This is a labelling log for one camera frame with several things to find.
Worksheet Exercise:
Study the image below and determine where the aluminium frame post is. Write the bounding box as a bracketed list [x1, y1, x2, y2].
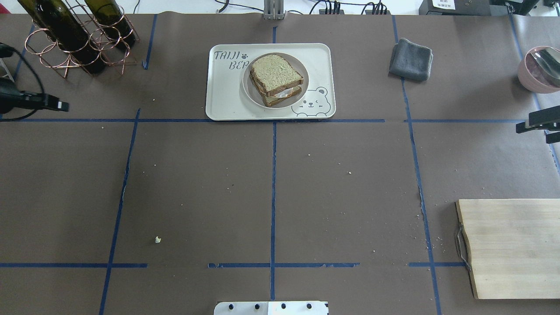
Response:
[263, 0, 286, 20]

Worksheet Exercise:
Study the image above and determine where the cream bear tray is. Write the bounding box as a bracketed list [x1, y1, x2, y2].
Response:
[205, 42, 336, 121]

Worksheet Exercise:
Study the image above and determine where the copper wire bottle rack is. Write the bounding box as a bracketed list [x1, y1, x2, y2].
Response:
[19, 0, 139, 78]

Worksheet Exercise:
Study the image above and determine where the pink bowl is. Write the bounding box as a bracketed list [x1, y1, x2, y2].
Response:
[517, 46, 559, 94]

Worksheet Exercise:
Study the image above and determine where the wooden cutting board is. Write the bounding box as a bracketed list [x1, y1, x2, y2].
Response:
[455, 199, 560, 300]

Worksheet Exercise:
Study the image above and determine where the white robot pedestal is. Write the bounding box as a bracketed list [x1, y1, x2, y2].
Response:
[213, 301, 329, 315]

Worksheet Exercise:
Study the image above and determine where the bread slice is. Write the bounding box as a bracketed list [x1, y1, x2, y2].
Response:
[250, 54, 304, 96]
[259, 86, 301, 108]

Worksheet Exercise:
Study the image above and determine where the fried egg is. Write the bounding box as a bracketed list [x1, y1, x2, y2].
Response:
[272, 86, 299, 98]

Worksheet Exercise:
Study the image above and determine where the black desktop box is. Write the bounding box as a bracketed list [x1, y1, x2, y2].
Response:
[418, 0, 538, 16]

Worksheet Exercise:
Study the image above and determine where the dark wine bottle near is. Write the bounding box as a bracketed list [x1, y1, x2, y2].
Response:
[18, 0, 106, 74]

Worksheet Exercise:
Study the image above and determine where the white round plate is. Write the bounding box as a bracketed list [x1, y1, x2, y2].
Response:
[241, 52, 309, 109]

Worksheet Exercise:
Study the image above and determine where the grey folded cloth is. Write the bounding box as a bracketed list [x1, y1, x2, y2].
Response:
[388, 38, 434, 82]

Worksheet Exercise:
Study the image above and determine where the metal scoop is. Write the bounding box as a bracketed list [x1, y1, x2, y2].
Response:
[530, 47, 560, 87]

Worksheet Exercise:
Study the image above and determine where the dark wine bottle far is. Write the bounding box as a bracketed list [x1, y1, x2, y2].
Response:
[86, 0, 136, 51]

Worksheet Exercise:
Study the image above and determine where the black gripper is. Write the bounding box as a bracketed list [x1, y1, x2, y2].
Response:
[0, 78, 70, 114]

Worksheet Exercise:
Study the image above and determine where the dark wine bottle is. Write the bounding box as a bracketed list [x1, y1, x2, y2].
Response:
[86, 0, 136, 51]
[18, 0, 106, 74]

